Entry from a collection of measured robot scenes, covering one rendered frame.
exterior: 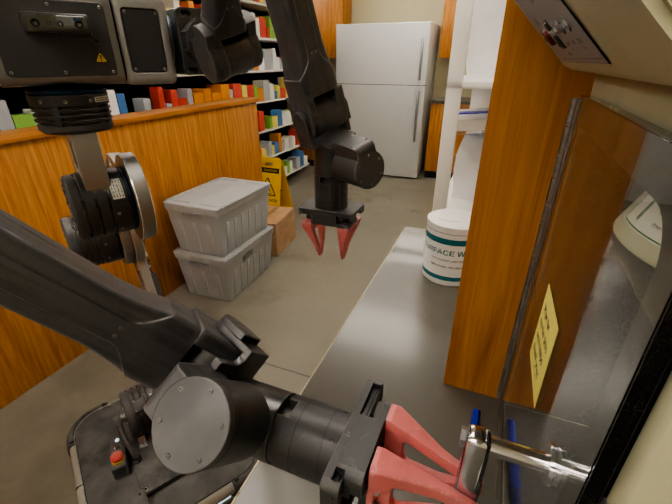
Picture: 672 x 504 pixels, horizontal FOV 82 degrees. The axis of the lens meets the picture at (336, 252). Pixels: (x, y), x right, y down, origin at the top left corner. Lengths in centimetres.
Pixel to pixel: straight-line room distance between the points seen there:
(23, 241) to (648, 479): 36
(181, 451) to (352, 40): 520
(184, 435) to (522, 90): 46
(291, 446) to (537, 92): 43
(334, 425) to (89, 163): 76
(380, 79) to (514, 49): 474
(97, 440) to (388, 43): 469
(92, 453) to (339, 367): 113
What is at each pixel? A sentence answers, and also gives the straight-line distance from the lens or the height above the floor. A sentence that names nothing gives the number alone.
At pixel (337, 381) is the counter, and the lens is 68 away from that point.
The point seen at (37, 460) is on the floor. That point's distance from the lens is 210.
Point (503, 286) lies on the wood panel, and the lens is 58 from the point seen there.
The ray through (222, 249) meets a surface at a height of 39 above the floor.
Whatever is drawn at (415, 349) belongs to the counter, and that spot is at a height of 94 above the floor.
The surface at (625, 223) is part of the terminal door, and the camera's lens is 23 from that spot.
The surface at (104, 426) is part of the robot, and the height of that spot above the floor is 24.
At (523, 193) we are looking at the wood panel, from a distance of 53.
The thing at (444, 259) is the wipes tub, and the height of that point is 101.
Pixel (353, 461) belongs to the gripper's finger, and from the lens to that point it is 29.
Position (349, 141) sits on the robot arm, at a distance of 59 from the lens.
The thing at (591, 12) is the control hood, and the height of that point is 143.
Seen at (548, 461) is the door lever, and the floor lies 121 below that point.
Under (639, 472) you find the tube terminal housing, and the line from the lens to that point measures 22.
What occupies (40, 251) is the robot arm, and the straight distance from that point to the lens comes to 33.
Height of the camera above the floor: 142
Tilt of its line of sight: 26 degrees down
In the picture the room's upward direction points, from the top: straight up
